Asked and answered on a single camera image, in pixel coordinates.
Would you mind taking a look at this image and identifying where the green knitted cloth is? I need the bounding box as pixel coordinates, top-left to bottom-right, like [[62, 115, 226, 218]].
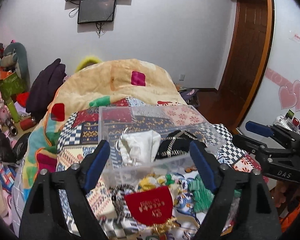
[[188, 174, 242, 213]]

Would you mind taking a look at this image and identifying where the floral patterned cloth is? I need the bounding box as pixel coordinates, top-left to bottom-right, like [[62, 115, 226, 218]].
[[135, 172, 199, 222]]

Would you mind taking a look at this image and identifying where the black plastic bag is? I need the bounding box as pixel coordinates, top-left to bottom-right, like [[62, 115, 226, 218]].
[[0, 129, 31, 164]]

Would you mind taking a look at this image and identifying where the patchwork patterned blanket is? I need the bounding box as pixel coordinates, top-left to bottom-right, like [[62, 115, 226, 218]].
[[55, 97, 269, 240]]

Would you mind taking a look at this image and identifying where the black gold-trimmed pouch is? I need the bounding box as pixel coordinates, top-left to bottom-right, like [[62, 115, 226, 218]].
[[154, 130, 206, 161]]

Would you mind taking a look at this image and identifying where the brown wooden door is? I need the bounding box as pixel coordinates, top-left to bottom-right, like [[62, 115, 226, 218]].
[[218, 0, 275, 132]]

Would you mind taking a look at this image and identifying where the red cylinder can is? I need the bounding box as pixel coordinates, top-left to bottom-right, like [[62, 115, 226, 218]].
[[20, 117, 37, 131]]

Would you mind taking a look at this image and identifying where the red velvet pouch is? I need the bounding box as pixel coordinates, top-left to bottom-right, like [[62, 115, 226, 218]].
[[124, 186, 173, 226]]

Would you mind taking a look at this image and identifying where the pink rabbit figurine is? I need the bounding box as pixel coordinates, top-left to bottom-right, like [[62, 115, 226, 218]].
[[0, 91, 10, 124]]

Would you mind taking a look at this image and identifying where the clear plastic storage box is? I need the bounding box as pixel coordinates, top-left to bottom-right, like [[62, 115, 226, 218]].
[[99, 105, 225, 187]]

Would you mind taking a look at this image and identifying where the dark purple coat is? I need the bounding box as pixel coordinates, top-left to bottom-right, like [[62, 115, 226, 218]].
[[26, 59, 66, 123]]

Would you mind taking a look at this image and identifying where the green cardboard box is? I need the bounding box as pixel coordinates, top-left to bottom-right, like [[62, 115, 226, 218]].
[[0, 73, 27, 101]]

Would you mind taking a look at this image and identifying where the beige fleece blanket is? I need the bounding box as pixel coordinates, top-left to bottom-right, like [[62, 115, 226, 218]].
[[22, 59, 186, 199]]

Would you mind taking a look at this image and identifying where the yellow fuzzy plush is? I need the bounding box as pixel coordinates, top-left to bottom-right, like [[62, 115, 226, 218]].
[[75, 56, 102, 73]]

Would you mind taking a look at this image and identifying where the grey green plush toy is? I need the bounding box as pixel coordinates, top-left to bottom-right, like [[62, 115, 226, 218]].
[[0, 42, 30, 86]]

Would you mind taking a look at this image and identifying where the pink heart wall sticker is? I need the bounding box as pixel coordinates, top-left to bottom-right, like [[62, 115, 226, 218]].
[[279, 80, 300, 112]]

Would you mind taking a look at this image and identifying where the white drawstring pouch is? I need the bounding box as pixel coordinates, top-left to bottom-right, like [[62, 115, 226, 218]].
[[115, 130, 161, 166]]

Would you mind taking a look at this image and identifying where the wall power outlet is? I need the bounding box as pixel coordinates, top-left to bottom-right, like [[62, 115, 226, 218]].
[[179, 74, 185, 81]]

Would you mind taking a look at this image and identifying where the small wall monitor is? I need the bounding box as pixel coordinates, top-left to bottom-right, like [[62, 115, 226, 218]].
[[77, 0, 116, 24]]

